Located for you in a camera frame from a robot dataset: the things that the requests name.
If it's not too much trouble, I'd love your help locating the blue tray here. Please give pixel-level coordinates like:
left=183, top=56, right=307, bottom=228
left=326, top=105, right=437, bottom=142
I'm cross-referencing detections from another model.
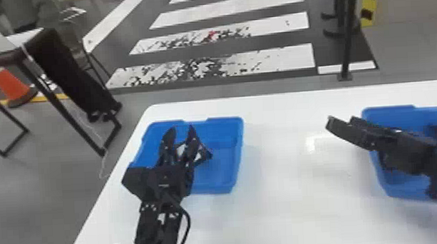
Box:
left=361, top=103, right=437, bottom=205
left=125, top=115, right=249, bottom=200

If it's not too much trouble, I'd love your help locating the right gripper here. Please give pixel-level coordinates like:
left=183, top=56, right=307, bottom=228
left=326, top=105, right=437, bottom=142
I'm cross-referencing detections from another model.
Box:
left=324, top=109, right=437, bottom=181

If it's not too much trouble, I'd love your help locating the black cable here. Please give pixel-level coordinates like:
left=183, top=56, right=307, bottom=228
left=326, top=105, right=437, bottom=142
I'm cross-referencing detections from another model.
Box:
left=165, top=192, right=192, bottom=244

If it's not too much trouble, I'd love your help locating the yellow black striped post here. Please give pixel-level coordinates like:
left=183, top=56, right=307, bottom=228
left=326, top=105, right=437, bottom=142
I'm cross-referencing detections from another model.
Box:
left=359, top=0, right=386, bottom=28

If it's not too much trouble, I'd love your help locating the person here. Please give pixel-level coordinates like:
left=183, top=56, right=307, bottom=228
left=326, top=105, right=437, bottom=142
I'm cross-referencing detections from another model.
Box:
left=0, top=0, right=125, bottom=128

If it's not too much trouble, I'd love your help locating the orange cone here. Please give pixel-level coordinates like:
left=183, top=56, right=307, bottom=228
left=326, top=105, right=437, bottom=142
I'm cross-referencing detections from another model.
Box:
left=0, top=64, right=39, bottom=110

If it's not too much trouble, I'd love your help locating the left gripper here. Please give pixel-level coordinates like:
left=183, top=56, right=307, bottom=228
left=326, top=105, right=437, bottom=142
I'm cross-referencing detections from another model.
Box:
left=143, top=123, right=216, bottom=203

